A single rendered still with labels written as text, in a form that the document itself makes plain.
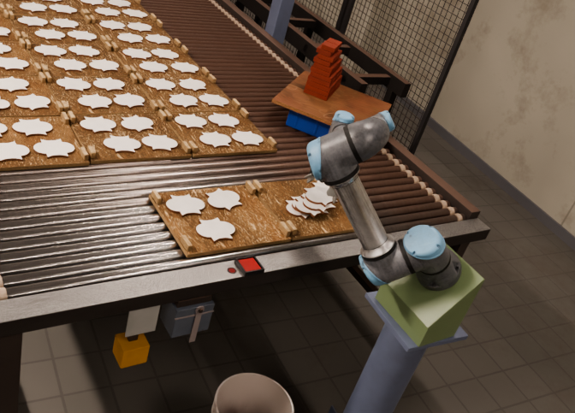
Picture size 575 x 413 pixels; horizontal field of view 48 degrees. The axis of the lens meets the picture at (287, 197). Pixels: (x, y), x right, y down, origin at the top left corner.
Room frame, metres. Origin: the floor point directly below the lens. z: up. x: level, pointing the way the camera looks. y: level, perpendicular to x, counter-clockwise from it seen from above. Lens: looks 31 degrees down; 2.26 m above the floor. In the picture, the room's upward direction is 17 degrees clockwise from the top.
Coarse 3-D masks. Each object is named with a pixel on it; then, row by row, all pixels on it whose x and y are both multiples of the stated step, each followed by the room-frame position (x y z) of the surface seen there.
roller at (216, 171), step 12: (372, 156) 2.80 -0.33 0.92; (384, 156) 2.84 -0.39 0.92; (216, 168) 2.25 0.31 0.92; (228, 168) 2.28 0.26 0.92; (240, 168) 2.32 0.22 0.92; (252, 168) 2.35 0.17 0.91; (264, 168) 2.39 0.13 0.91; (276, 168) 2.43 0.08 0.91; (60, 180) 1.85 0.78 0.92; (72, 180) 1.87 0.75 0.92; (84, 180) 1.90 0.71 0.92; (96, 180) 1.92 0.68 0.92; (108, 180) 1.95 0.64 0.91; (120, 180) 1.97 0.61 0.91; (132, 180) 2.00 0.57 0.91; (144, 180) 2.03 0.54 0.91; (0, 192) 1.70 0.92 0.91; (12, 192) 1.73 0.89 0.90
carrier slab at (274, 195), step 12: (288, 180) 2.31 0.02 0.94; (300, 180) 2.34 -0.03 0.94; (312, 180) 2.37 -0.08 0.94; (264, 192) 2.16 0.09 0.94; (276, 192) 2.19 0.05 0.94; (288, 192) 2.22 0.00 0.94; (300, 192) 2.25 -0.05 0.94; (264, 204) 2.09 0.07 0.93; (276, 204) 2.10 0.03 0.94; (336, 204) 2.24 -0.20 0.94; (276, 216) 2.02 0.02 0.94; (288, 216) 2.05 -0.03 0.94; (324, 216) 2.13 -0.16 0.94; (336, 216) 2.15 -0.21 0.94; (300, 228) 2.00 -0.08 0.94; (312, 228) 2.02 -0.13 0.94; (324, 228) 2.04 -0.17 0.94; (336, 228) 2.07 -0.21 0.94; (348, 228) 2.10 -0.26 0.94
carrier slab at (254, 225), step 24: (168, 192) 1.96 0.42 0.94; (192, 192) 2.01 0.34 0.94; (240, 192) 2.11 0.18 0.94; (168, 216) 1.82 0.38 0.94; (192, 216) 1.86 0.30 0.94; (216, 216) 1.91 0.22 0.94; (240, 216) 1.95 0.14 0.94; (264, 216) 2.00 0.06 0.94; (192, 240) 1.73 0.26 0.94; (240, 240) 1.81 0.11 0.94; (264, 240) 1.85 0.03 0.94; (288, 240) 1.91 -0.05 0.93
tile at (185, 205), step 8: (168, 200) 1.90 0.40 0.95; (176, 200) 1.91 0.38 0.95; (184, 200) 1.93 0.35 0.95; (192, 200) 1.94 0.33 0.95; (200, 200) 1.96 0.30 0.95; (168, 208) 1.86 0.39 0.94; (176, 208) 1.87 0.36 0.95; (184, 208) 1.88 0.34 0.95; (192, 208) 1.90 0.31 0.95; (200, 208) 1.91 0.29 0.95
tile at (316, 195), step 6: (318, 186) 2.24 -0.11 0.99; (306, 192) 2.17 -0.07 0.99; (312, 192) 2.18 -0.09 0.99; (318, 192) 2.19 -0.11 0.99; (324, 192) 2.21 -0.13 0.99; (306, 198) 2.14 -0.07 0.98; (312, 198) 2.14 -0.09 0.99; (318, 198) 2.15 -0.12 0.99; (324, 198) 2.16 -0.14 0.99; (330, 198) 2.18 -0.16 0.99; (324, 204) 2.12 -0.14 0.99
